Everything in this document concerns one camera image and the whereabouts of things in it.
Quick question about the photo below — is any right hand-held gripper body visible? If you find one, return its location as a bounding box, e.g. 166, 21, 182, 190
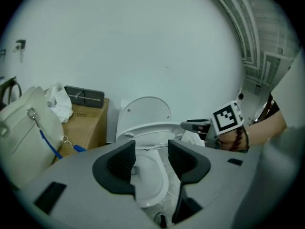
204, 100, 245, 150

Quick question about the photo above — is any large cardboard box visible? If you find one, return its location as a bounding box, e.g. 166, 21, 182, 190
43, 88, 110, 165

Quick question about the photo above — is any white toilet bowl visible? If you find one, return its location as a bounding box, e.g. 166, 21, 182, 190
115, 98, 170, 208

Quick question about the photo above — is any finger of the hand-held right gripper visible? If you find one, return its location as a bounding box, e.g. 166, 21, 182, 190
180, 119, 212, 128
191, 125, 211, 135

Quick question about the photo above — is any white toilet lid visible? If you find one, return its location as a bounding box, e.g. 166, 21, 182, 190
118, 96, 172, 135

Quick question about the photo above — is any person's right hand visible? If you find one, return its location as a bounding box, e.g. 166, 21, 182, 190
217, 133, 239, 152

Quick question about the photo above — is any white smart toilet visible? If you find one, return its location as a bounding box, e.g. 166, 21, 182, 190
181, 130, 207, 148

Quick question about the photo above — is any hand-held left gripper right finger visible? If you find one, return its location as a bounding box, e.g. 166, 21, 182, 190
168, 139, 265, 229

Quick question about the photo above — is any person's right forearm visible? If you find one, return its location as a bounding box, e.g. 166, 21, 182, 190
244, 108, 288, 148

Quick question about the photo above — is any white handbag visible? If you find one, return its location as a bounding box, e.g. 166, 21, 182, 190
0, 86, 65, 191

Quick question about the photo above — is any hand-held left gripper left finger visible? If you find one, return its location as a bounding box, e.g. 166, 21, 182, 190
13, 140, 155, 229

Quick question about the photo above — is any blue shoulder strap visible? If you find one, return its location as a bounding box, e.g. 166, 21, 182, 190
39, 128, 88, 160

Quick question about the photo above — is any black wall bracket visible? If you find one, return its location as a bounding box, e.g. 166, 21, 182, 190
12, 39, 27, 63

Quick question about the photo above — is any dark grey tray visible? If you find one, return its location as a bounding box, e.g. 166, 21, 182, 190
64, 85, 105, 109

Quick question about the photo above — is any dark bead bracelet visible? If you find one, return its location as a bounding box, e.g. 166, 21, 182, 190
231, 127, 246, 152

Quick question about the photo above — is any black wrist band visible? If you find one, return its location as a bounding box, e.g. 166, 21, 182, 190
242, 127, 250, 150

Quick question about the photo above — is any white plastic bag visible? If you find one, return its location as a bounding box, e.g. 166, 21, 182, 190
44, 82, 74, 124

